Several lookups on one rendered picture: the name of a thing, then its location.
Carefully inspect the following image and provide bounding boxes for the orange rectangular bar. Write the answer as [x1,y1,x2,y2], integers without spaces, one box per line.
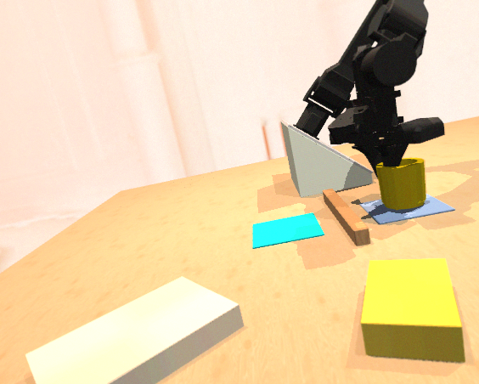
[323,189,371,246]

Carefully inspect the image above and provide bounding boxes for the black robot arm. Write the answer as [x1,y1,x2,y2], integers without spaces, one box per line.
[293,0,429,145]

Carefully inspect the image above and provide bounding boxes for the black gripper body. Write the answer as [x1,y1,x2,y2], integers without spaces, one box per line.
[352,87,445,145]

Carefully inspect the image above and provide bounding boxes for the yellow cup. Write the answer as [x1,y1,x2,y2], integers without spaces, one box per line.
[375,158,426,210]

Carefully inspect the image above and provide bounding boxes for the yellow block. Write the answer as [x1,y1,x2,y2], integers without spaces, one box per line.
[361,258,465,363]

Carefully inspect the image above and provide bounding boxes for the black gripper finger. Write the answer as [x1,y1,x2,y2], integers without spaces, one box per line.
[352,138,384,178]
[375,144,409,167]

